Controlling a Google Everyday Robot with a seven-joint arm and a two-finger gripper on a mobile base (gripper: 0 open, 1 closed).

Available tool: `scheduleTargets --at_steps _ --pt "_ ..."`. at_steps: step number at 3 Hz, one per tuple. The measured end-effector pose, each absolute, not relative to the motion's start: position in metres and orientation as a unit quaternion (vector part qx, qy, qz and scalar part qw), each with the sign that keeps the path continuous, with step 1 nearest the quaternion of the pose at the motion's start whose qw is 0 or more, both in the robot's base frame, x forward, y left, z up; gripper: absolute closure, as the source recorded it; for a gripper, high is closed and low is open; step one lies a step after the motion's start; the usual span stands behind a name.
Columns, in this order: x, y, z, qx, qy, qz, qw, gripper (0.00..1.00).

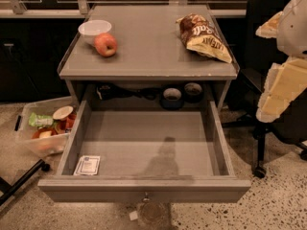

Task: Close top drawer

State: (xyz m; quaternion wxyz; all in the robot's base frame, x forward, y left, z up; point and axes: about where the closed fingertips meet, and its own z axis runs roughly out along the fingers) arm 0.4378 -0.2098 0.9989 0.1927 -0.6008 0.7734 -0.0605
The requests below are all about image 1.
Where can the black office chair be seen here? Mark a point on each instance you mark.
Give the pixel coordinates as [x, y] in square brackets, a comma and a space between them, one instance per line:
[259, 54]

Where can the brown yellow chip bag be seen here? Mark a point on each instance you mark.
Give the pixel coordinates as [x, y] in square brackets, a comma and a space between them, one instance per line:
[199, 35]

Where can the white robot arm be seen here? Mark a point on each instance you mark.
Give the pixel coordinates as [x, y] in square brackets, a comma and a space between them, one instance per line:
[292, 30]

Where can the tan bowl in bin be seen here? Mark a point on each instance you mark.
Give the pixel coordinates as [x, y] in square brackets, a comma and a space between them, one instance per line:
[63, 112]

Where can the white bowl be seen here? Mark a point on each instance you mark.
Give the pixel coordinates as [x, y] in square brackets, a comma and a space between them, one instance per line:
[90, 29]

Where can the clear plastic storage bin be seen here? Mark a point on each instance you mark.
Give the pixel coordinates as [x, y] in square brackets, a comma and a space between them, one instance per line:
[44, 141]

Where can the red apple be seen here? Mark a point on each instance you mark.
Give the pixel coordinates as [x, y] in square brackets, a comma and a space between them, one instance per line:
[105, 44]

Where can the black chair leg left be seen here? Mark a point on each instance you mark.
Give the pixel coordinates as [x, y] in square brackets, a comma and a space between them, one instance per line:
[8, 190]

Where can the green snack bag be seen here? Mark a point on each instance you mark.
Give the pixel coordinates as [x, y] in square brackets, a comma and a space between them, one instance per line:
[36, 120]

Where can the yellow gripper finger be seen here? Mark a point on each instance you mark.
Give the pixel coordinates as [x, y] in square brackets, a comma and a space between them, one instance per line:
[269, 29]
[283, 84]

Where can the grey top drawer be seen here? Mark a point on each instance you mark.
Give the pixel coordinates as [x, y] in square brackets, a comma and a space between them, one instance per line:
[174, 156]

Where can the blue tape roll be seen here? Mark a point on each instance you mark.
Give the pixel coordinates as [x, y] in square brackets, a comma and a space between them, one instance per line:
[171, 98]

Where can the white paper packet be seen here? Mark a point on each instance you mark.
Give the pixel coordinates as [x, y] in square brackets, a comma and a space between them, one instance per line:
[87, 165]

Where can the grey cabinet desk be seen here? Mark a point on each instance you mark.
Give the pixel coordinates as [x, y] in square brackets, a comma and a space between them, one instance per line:
[149, 50]

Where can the metal drawer knob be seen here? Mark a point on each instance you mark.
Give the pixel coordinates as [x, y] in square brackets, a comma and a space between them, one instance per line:
[146, 198]

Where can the black tape roll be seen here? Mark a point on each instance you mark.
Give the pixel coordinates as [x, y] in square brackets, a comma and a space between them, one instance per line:
[193, 92]

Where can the round floor outlet cover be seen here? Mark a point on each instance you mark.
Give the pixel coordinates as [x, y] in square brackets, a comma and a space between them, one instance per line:
[151, 213]

